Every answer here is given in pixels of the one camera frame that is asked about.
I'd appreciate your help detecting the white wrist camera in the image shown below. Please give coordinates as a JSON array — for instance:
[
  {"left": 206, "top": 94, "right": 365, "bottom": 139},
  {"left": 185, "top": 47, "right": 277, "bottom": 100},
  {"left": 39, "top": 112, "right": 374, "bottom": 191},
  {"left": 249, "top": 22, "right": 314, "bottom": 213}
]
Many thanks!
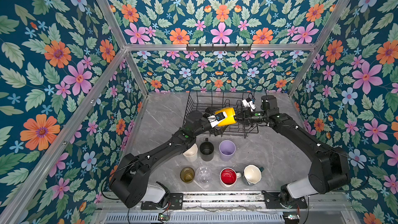
[
  {"left": 242, "top": 97, "right": 256, "bottom": 112},
  {"left": 207, "top": 112, "right": 227, "bottom": 128}
]

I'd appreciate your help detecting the cream ceramic mug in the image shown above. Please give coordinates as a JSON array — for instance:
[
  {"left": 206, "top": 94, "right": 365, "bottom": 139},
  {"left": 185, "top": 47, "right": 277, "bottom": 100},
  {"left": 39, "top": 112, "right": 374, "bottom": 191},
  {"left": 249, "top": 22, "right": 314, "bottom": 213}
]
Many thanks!
[{"left": 183, "top": 144, "right": 198, "bottom": 162}]

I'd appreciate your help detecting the yellow plastic cup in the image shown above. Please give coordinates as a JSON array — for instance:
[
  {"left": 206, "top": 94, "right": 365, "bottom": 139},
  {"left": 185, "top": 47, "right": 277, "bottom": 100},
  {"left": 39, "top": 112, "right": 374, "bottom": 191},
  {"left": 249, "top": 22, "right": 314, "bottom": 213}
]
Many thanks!
[{"left": 215, "top": 107, "right": 237, "bottom": 127}]

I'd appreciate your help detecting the olive green glass cup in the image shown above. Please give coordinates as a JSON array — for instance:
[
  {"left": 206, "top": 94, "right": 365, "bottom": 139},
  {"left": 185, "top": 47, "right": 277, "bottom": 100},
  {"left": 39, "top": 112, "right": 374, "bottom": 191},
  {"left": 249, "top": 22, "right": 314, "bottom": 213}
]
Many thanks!
[{"left": 180, "top": 167, "right": 195, "bottom": 184}]

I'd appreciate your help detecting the cream and green mug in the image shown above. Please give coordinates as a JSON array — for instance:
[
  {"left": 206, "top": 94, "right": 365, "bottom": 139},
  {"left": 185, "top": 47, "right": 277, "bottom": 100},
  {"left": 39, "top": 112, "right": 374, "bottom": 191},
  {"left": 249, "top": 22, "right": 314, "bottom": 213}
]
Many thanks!
[{"left": 243, "top": 165, "right": 264, "bottom": 186}]

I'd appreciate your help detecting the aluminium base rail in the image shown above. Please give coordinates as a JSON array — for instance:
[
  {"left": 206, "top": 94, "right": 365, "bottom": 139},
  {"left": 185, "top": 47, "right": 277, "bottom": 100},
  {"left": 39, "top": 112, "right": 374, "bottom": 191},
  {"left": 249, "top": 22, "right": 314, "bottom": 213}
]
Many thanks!
[{"left": 91, "top": 191, "right": 360, "bottom": 224}]

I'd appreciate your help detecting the black wall hook rail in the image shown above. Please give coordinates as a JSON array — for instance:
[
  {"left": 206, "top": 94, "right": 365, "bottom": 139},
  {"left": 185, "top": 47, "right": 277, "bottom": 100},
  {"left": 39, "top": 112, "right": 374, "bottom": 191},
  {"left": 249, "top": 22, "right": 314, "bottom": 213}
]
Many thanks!
[{"left": 186, "top": 44, "right": 252, "bottom": 52}]

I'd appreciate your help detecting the lilac plastic cup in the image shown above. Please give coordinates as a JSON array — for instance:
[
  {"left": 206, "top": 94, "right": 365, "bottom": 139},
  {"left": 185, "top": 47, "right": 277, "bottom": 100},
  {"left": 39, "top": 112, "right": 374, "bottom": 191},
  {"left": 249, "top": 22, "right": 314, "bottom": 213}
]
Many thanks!
[{"left": 219, "top": 140, "right": 236, "bottom": 161}]

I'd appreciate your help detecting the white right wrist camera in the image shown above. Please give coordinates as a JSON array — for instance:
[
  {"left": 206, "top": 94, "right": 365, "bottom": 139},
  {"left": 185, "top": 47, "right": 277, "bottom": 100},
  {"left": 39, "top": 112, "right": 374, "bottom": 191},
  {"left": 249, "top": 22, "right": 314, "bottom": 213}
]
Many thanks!
[{"left": 242, "top": 97, "right": 256, "bottom": 112}]

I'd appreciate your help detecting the red and white mug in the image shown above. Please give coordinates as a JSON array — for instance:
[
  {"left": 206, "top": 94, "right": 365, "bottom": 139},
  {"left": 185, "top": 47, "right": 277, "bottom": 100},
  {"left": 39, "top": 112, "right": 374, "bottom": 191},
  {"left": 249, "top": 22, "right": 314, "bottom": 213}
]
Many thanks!
[{"left": 219, "top": 168, "right": 241, "bottom": 188}]

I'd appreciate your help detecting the black mug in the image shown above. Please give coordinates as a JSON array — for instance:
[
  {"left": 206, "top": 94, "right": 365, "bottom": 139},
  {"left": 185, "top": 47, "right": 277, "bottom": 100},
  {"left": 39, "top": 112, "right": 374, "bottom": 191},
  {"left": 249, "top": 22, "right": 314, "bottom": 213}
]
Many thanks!
[{"left": 199, "top": 138, "right": 215, "bottom": 162}]

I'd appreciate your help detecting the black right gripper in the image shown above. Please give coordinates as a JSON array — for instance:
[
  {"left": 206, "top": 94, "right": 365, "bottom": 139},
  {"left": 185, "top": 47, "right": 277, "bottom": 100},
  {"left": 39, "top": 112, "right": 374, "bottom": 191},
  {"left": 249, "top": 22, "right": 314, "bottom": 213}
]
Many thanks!
[{"left": 232, "top": 108, "right": 269, "bottom": 127}]

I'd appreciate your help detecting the small green circuit board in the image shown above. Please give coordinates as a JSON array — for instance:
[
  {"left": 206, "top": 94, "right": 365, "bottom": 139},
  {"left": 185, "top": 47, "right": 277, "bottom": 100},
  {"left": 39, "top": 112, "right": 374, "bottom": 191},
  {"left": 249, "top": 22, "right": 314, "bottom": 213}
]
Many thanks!
[{"left": 158, "top": 213, "right": 170, "bottom": 223}]

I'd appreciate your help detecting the clear glass cup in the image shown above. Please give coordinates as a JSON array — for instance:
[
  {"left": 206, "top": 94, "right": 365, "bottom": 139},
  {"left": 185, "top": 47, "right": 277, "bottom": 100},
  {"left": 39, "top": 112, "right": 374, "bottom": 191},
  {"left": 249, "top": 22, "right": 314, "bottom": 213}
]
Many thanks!
[{"left": 195, "top": 166, "right": 211, "bottom": 184}]

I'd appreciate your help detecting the black wire dish rack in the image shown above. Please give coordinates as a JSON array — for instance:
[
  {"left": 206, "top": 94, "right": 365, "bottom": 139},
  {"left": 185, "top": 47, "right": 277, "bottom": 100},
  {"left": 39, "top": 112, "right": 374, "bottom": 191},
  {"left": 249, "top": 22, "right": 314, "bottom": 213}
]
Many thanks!
[{"left": 183, "top": 90, "right": 259, "bottom": 137}]

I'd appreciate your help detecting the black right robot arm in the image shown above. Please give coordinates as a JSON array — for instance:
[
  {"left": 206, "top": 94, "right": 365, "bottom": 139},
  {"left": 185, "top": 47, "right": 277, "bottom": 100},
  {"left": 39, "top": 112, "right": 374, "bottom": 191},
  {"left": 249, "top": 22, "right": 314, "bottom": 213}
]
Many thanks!
[{"left": 235, "top": 95, "right": 351, "bottom": 207}]

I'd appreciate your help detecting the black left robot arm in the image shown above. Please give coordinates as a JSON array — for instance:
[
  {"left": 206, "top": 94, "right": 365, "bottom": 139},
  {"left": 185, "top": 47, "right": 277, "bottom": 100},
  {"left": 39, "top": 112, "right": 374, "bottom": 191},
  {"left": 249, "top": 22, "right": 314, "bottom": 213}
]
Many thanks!
[{"left": 109, "top": 109, "right": 228, "bottom": 208}]

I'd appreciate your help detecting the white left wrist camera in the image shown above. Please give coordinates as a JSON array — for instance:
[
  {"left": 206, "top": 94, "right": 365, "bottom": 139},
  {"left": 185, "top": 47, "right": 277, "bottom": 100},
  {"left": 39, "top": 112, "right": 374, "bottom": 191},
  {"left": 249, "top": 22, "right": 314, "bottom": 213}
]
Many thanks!
[{"left": 207, "top": 112, "right": 227, "bottom": 128}]

